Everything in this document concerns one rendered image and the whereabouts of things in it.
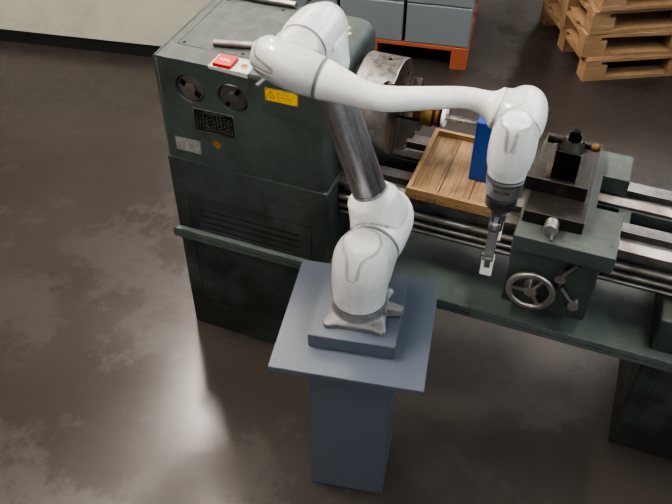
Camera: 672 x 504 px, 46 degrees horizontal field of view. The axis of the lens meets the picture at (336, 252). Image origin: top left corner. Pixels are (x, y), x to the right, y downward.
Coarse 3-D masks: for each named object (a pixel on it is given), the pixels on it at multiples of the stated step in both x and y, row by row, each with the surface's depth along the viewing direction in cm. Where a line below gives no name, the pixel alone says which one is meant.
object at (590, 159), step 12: (552, 144) 259; (600, 144) 259; (552, 156) 254; (588, 156) 254; (588, 168) 250; (540, 192) 241; (588, 192) 241; (528, 204) 237; (540, 204) 237; (552, 204) 237; (564, 204) 237; (576, 204) 237; (588, 204) 237; (528, 216) 236; (540, 216) 234; (552, 216) 233; (564, 216) 233; (576, 216) 233; (564, 228) 234; (576, 228) 232
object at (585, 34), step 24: (552, 0) 510; (576, 0) 472; (600, 0) 437; (624, 0) 436; (648, 0) 444; (552, 24) 519; (576, 24) 464; (600, 24) 446; (624, 24) 455; (648, 24) 455; (576, 48) 466; (600, 48) 457; (624, 48) 464; (648, 48) 464; (576, 72) 475; (600, 72) 466; (624, 72) 473; (648, 72) 473
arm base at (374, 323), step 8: (392, 296) 232; (384, 304) 223; (392, 304) 225; (328, 312) 225; (336, 312) 223; (344, 312) 220; (376, 312) 220; (384, 312) 224; (392, 312) 224; (400, 312) 224; (328, 320) 223; (336, 320) 222; (344, 320) 222; (352, 320) 221; (360, 320) 220; (368, 320) 221; (376, 320) 222; (384, 320) 223; (344, 328) 223; (352, 328) 222; (360, 328) 221; (368, 328) 221; (376, 328) 221; (384, 328) 221
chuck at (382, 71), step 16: (384, 64) 244; (400, 64) 244; (368, 80) 242; (384, 80) 241; (400, 80) 246; (368, 112) 242; (384, 112) 241; (400, 112) 259; (368, 128) 245; (384, 128) 243; (384, 144) 248
